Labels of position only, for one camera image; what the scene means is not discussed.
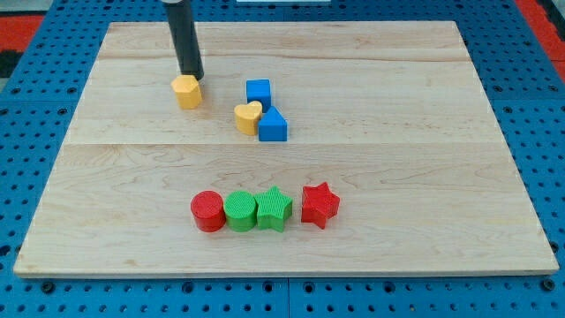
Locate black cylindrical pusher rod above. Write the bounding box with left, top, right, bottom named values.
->
left=162, top=0, right=204, bottom=80

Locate yellow hexagon block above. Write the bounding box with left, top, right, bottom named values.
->
left=170, top=75, right=202, bottom=110

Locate blue cube block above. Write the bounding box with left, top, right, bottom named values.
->
left=245, top=79, right=272, bottom=113

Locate yellow heart block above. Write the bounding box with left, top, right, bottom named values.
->
left=234, top=101, right=262, bottom=136

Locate blue triangle block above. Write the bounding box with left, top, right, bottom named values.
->
left=258, top=106, right=288, bottom=141

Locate red cylinder block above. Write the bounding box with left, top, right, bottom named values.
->
left=191, top=190, right=226, bottom=232

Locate green cylinder block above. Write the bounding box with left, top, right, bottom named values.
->
left=223, top=191, right=257, bottom=232

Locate green star block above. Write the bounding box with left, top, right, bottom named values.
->
left=254, top=186, right=293, bottom=232

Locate red star block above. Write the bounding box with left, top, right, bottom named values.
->
left=301, top=182, right=341, bottom=230

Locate wooden board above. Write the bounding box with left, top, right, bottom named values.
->
left=13, top=21, right=559, bottom=278

